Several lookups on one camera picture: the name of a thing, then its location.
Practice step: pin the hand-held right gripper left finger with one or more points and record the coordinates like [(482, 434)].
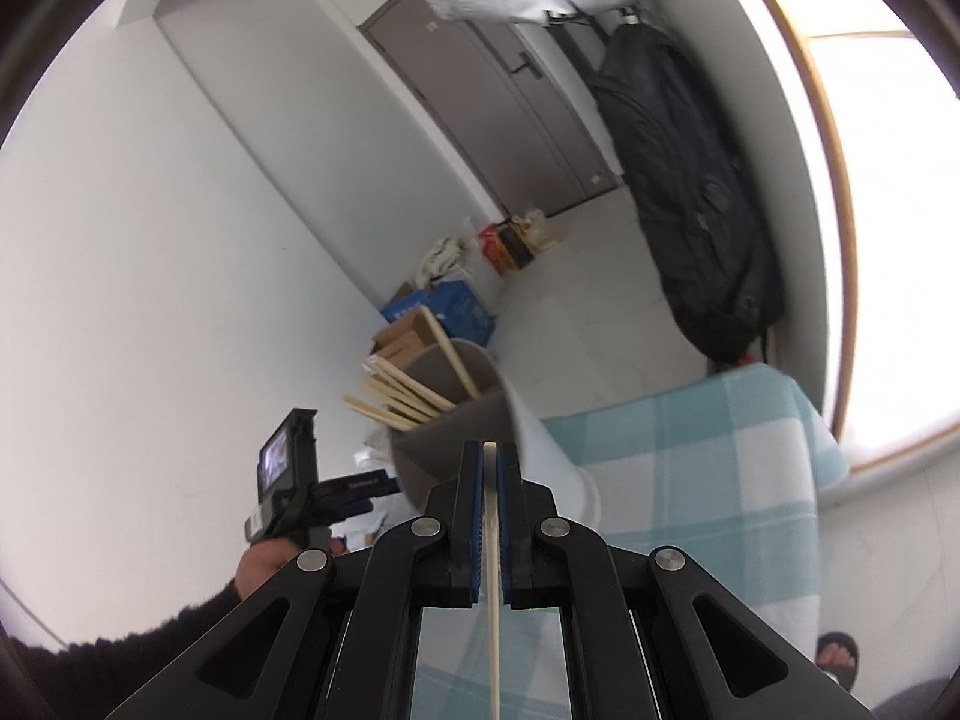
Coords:
[(472, 525)]

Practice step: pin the brown cardboard box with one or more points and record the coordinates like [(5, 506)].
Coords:
[(401, 341)]

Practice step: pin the red snack bag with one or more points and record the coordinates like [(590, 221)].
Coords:
[(491, 247)]

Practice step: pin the beige wooden chopstick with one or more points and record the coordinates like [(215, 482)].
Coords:
[(492, 540)]

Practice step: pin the black paper bag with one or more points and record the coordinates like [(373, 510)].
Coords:
[(516, 244)]

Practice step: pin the foot in black sandal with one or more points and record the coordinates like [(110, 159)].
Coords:
[(838, 649)]

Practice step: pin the blue printed box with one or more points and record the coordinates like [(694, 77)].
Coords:
[(457, 311)]

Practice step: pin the beige plastic bag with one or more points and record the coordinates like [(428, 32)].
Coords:
[(544, 229)]

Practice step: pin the window with wooden frame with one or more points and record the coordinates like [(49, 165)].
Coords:
[(900, 240)]

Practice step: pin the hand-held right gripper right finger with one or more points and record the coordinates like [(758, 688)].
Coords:
[(510, 525)]

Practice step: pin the grey mailer bag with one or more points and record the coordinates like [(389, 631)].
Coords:
[(371, 457)]

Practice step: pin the white utensil holder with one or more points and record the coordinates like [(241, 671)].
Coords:
[(555, 465)]

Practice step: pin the teal checked cloth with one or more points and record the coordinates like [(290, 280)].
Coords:
[(712, 480)]

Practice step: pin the person's left forearm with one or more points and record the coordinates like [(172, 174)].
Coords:
[(165, 645)]

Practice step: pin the cream canvas bag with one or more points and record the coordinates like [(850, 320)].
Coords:
[(442, 259)]

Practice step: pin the person's foot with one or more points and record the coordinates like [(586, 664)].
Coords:
[(831, 671)]

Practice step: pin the bundle of beige chopsticks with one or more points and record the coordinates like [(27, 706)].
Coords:
[(450, 352)]

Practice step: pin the person's left hand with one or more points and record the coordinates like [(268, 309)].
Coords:
[(262, 566)]

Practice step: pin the grey entrance door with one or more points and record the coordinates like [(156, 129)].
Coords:
[(480, 105)]

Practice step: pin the black backpack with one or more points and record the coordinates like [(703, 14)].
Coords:
[(690, 202)]

